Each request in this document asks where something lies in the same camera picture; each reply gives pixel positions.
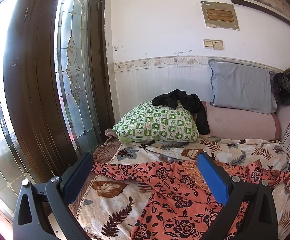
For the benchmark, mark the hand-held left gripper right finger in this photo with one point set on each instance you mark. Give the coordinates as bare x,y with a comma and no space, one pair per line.
213,177

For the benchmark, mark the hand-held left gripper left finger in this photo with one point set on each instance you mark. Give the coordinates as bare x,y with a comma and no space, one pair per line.
80,177

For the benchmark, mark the orange floral garment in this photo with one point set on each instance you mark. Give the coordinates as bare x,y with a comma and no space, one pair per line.
174,205

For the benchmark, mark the cream leaf-print blanket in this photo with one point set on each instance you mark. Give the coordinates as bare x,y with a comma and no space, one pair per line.
105,205

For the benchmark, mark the brown quilted bedspread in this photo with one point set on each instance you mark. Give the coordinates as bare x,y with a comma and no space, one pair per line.
107,150

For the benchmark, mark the pink rolled bolster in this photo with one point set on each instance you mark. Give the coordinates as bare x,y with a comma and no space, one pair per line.
239,125

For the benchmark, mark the black garment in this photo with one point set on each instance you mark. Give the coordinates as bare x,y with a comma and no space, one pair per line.
189,102

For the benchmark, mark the green checked pillow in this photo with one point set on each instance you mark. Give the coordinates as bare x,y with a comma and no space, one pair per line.
157,122

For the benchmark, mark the glass door panel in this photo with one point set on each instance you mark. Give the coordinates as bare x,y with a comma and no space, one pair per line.
0,155

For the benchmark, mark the dark fur garment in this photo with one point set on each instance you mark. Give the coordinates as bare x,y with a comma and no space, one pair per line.
284,87

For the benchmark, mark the grey-blue pillow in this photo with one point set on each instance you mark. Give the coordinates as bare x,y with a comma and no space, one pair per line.
242,87

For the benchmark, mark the brown wooden glass door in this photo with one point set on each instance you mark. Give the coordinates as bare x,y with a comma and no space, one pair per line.
42,80

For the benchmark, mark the beige wall switch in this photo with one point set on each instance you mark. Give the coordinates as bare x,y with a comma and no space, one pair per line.
218,44
208,43

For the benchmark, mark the wall plaque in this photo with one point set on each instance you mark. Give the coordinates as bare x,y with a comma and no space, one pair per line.
219,15

